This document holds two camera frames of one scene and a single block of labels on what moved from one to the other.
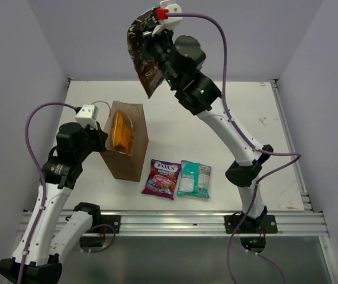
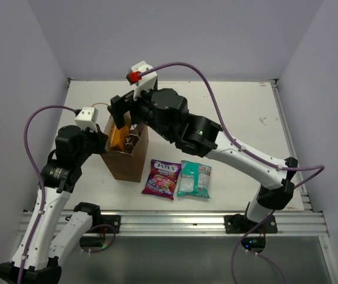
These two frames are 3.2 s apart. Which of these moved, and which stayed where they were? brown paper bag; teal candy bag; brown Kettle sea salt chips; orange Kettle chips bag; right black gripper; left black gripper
Moved: right black gripper; brown Kettle sea salt chips
Stayed: brown paper bag; left black gripper; orange Kettle chips bag; teal candy bag
